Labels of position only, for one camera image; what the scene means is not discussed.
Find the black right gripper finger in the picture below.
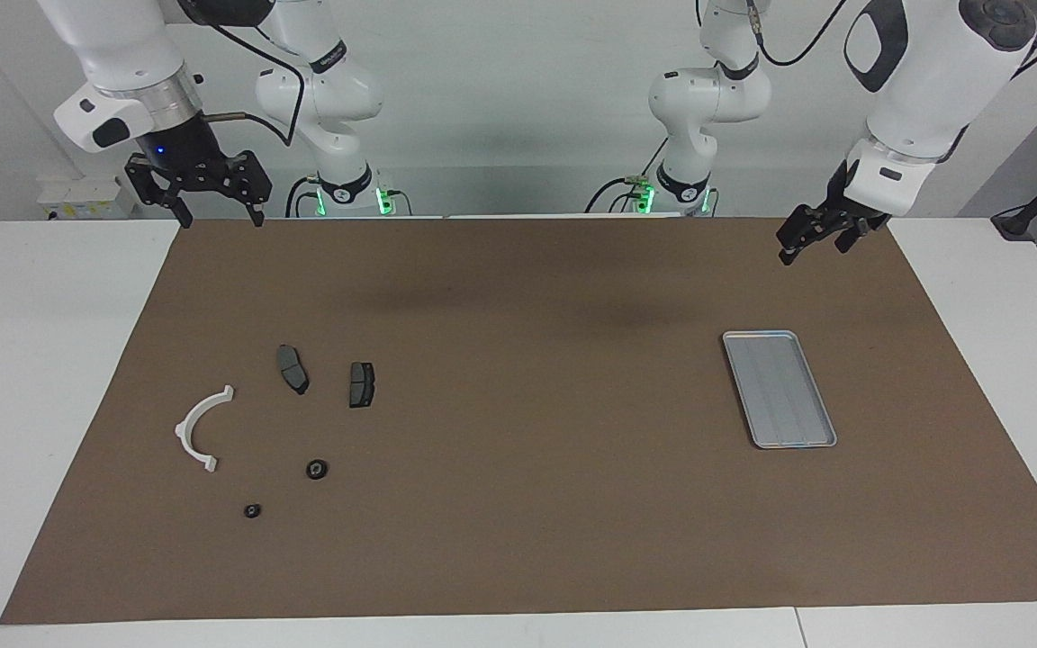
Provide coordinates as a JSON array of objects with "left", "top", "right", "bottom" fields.
[
  {"left": 127, "top": 155, "right": 194, "bottom": 228},
  {"left": 223, "top": 150, "right": 272, "bottom": 226}
]

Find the silver metal tray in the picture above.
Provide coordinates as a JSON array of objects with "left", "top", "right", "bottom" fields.
[{"left": 721, "top": 329, "right": 839, "bottom": 450}]

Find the white power strip box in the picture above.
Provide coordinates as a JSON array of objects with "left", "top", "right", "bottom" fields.
[{"left": 37, "top": 175, "right": 137, "bottom": 221}]

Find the curved dark grey brake pad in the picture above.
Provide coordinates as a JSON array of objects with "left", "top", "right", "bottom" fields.
[{"left": 276, "top": 344, "right": 311, "bottom": 396}]

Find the rectangular dark grey brake pad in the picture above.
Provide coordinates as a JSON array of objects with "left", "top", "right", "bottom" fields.
[{"left": 348, "top": 361, "right": 377, "bottom": 410}]

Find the brown table mat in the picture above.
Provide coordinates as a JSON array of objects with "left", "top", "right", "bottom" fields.
[{"left": 0, "top": 216, "right": 1037, "bottom": 626}]

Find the black base cable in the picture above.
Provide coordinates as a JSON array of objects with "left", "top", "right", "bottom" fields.
[
  {"left": 284, "top": 175, "right": 317, "bottom": 219},
  {"left": 584, "top": 175, "right": 641, "bottom": 214}
]

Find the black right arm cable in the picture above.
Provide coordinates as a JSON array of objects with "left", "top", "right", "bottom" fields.
[{"left": 181, "top": 0, "right": 305, "bottom": 149}]

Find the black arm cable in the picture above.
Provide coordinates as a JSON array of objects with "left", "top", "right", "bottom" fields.
[
  {"left": 748, "top": 0, "right": 848, "bottom": 68},
  {"left": 181, "top": 0, "right": 305, "bottom": 149}
]

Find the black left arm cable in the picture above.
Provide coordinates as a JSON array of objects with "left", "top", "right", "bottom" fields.
[{"left": 748, "top": 0, "right": 848, "bottom": 68}]

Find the white curved plastic bracket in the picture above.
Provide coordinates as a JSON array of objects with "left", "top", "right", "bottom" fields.
[{"left": 175, "top": 384, "right": 237, "bottom": 473}]

